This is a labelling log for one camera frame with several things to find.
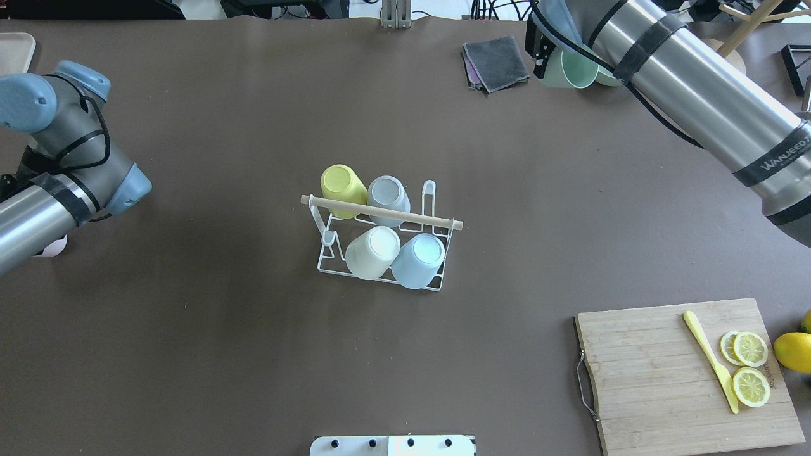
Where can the grey cup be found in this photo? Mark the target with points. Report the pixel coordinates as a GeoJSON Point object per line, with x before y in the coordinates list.
{"type": "Point", "coordinates": [389, 193]}

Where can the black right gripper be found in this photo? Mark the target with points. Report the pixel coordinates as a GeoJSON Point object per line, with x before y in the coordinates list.
{"type": "Point", "coordinates": [540, 49]}

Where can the yellow cup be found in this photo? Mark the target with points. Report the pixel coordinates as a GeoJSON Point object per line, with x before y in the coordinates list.
{"type": "Point", "coordinates": [340, 182]}

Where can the white wire cup holder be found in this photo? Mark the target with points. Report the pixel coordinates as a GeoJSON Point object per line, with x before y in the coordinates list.
{"type": "Point", "coordinates": [339, 223]}

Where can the lemon slice upper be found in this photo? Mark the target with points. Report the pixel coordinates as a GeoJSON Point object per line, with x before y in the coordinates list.
{"type": "Point", "coordinates": [744, 349]}

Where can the wooden mug tree stand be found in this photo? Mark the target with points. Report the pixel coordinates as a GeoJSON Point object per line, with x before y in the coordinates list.
{"type": "Point", "coordinates": [762, 13]}

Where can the lemon slice lower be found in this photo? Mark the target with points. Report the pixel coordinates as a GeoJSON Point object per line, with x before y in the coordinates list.
{"type": "Point", "coordinates": [751, 387]}

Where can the pink cup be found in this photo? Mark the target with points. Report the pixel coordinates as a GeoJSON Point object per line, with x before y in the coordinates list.
{"type": "Point", "coordinates": [54, 248]}

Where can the light blue cup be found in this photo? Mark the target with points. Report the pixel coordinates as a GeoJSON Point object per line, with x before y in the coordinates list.
{"type": "Point", "coordinates": [418, 261]}

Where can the yellow plastic knife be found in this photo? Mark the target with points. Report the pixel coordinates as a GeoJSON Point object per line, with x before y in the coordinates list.
{"type": "Point", "coordinates": [721, 372]}

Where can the green bowl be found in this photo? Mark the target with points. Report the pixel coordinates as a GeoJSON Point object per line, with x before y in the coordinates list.
{"type": "Point", "coordinates": [605, 77]}

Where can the grey folded cloth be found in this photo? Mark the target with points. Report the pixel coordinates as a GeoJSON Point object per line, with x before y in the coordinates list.
{"type": "Point", "coordinates": [494, 64]}

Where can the bamboo cutting board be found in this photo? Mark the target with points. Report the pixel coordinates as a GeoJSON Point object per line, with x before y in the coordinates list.
{"type": "Point", "coordinates": [655, 392]}

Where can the lemon slice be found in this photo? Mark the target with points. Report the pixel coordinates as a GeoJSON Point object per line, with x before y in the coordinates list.
{"type": "Point", "coordinates": [744, 349]}
{"type": "Point", "coordinates": [751, 387]}

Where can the beige tray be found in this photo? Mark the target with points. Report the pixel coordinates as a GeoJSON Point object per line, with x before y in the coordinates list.
{"type": "Point", "coordinates": [17, 49]}

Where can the whole yellow lemon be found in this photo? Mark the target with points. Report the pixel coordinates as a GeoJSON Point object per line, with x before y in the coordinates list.
{"type": "Point", "coordinates": [792, 350]}

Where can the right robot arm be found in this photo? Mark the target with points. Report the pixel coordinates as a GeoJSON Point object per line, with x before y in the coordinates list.
{"type": "Point", "coordinates": [711, 104]}

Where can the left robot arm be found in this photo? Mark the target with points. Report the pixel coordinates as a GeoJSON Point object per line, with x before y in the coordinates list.
{"type": "Point", "coordinates": [71, 170]}

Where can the white cup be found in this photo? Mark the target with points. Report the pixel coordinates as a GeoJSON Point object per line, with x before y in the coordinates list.
{"type": "Point", "coordinates": [370, 255]}

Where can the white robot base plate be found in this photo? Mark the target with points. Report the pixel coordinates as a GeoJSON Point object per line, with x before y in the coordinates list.
{"type": "Point", "coordinates": [435, 444]}

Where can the green cup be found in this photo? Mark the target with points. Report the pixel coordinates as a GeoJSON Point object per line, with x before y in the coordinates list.
{"type": "Point", "coordinates": [566, 70]}

